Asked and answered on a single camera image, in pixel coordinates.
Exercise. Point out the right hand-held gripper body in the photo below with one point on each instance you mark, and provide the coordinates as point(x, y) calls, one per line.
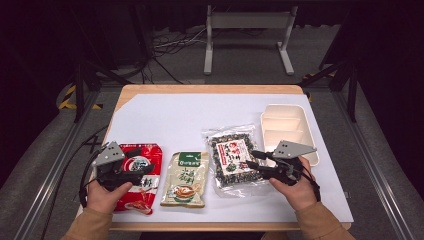
point(290, 150)

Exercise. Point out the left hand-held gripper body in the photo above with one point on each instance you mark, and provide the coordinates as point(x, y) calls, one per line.
point(107, 156)

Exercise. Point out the red snack packet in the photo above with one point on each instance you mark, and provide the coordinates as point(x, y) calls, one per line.
point(146, 156)

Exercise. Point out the person's left hand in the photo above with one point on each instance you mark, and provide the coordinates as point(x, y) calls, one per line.
point(105, 198)

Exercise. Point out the person's right hand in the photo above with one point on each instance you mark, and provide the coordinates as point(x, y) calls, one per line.
point(298, 193)

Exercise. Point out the cream divided lunch box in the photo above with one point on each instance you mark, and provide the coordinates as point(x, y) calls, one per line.
point(283, 123)

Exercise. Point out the clear seaweed snack packet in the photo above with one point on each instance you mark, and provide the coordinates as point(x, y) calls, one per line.
point(230, 143)

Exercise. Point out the beige and green snack packet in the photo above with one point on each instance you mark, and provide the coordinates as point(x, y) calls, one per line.
point(185, 180)

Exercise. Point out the white paper sheet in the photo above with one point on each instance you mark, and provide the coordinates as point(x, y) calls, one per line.
point(186, 116)

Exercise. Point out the yellow and black floor tape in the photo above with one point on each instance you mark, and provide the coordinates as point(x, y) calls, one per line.
point(66, 100)
point(316, 75)

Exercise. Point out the black metal stand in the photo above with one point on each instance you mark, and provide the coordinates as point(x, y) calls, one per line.
point(79, 90)
point(351, 93)

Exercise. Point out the aluminium floor rail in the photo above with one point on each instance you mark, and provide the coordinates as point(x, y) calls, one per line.
point(373, 173)
point(56, 173)

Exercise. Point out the white metal table frame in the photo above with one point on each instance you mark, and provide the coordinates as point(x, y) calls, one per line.
point(248, 20)

